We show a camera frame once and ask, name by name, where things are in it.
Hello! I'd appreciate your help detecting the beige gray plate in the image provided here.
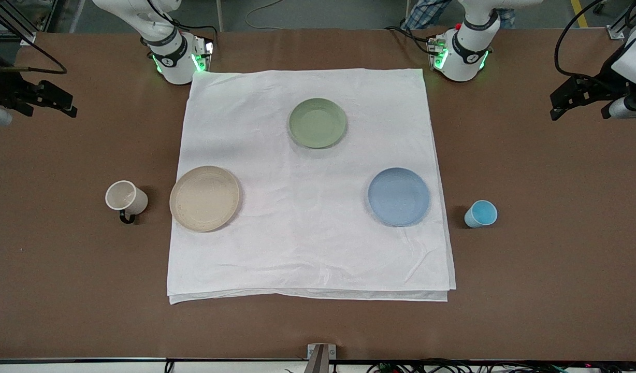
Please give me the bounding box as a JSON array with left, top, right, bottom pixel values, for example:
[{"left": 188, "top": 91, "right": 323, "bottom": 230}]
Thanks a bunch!
[{"left": 169, "top": 165, "right": 241, "bottom": 233}]

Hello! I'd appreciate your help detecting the green plate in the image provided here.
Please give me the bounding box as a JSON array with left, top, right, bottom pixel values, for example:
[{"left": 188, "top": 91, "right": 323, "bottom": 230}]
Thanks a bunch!
[{"left": 288, "top": 97, "right": 348, "bottom": 149}]

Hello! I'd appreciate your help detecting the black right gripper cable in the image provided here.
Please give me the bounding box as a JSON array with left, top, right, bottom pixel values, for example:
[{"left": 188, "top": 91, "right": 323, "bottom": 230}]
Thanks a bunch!
[{"left": 0, "top": 30, "right": 68, "bottom": 75}]

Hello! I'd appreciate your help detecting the metal bracket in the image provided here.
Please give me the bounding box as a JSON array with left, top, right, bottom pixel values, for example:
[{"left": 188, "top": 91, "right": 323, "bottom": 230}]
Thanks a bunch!
[{"left": 303, "top": 343, "right": 337, "bottom": 373}]

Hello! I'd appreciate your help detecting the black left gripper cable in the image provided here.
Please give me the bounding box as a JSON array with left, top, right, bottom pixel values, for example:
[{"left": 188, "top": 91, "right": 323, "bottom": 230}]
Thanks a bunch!
[{"left": 554, "top": 0, "right": 610, "bottom": 82}]

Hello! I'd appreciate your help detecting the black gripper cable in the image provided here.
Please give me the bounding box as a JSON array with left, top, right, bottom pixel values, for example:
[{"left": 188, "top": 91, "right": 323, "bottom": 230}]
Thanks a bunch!
[
  {"left": 0, "top": 30, "right": 68, "bottom": 75},
  {"left": 554, "top": 0, "right": 610, "bottom": 82}
]

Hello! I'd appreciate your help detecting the blue plate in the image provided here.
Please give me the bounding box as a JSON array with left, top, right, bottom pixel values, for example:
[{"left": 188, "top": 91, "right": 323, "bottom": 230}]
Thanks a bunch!
[{"left": 368, "top": 167, "right": 431, "bottom": 227}]

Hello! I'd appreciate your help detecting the aluminium frame post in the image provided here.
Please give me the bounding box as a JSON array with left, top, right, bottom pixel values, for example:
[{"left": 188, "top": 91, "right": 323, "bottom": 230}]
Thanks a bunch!
[
  {"left": 605, "top": 0, "right": 636, "bottom": 40},
  {"left": 0, "top": 0, "right": 57, "bottom": 45}
]

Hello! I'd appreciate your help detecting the white mug black handle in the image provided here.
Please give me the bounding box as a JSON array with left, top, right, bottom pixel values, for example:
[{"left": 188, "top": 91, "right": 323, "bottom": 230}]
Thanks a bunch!
[{"left": 105, "top": 180, "right": 149, "bottom": 225}]

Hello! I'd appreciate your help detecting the bundle of black cables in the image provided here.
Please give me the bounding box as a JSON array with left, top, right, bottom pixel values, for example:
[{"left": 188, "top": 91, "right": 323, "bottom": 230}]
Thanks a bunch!
[{"left": 365, "top": 359, "right": 636, "bottom": 373}]

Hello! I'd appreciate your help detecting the light floor cable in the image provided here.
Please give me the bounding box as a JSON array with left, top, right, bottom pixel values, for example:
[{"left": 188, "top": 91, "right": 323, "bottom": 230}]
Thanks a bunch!
[{"left": 244, "top": 0, "right": 286, "bottom": 30}]

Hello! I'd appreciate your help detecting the white cloth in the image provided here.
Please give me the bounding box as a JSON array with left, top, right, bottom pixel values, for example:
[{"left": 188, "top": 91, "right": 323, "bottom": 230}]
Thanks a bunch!
[{"left": 167, "top": 68, "right": 457, "bottom": 305}]

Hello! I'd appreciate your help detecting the blue cup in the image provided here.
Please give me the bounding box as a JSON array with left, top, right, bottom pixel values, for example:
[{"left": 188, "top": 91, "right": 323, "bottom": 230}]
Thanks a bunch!
[{"left": 464, "top": 200, "right": 498, "bottom": 229}]

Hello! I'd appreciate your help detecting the black left arm base cable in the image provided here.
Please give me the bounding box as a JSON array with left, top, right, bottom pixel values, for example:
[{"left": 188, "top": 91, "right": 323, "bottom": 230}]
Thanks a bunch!
[{"left": 384, "top": 25, "right": 433, "bottom": 53}]

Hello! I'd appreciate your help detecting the person in plaid clothing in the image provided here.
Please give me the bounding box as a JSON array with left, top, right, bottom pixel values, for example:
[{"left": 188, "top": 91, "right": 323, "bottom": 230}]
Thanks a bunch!
[{"left": 400, "top": 0, "right": 516, "bottom": 30}]

